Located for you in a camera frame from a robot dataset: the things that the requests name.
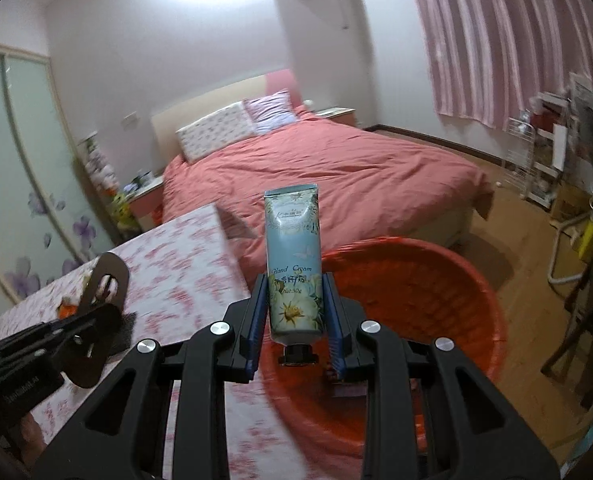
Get orange white snack bag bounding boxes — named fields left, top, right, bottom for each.
left=57, top=296, right=78, bottom=320

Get brown hair clip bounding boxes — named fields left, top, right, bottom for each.
left=60, top=252, right=129, bottom=389

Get blue hand cream tube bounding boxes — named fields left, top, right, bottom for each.
left=264, top=184, right=325, bottom=366

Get black woven mat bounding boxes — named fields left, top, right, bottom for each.
left=109, top=312, right=137, bottom=356

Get orange trash basket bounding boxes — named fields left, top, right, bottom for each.
left=260, top=236, right=507, bottom=463

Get glass floral wardrobe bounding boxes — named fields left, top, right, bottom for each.
left=0, top=49, right=115, bottom=317

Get floral pink tablecloth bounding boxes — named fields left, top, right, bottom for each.
left=0, top=202, right=368, bottom=480

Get green plush toy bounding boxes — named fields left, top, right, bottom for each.
left=110, top=193, right=141, bottom=237

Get left pink nightstand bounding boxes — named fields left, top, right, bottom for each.
left=128, top=176, right=164, bottom=232

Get pink nightstand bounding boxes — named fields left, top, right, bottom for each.
left=128, top=176, right=164, bottom=232
left=315, top=106, right=357, bottom=127

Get pink bed duvet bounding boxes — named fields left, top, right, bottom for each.
left=163, top=108, right=494, bottom=284

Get cluttered white desk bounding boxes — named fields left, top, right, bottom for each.
left=527, top=72, right=593, bottom=221

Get cream pink headboard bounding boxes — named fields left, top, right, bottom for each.
left=151, top=68, right=303, bottom=165

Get right pink nightstand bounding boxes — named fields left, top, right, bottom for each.
left=315, top=106, right=357, bottom=127

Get floral white pillow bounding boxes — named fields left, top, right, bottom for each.
left=176, top=101, right=255, bottom=164

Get striped pink pillow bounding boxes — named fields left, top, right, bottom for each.
left=243, top=89, right=298, bottom=134

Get pink striped curtain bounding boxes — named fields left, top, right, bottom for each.
left=416, top=0, right=593, bottom=129

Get black chair frame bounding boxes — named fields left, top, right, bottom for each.
left=539, top=238, right=593, bottom=411

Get white wall socket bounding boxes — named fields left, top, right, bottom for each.
left=121, top=112, right=139, bottom=129

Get white wire rack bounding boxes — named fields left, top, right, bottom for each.
left=502, top=118, right=535, bottom=200

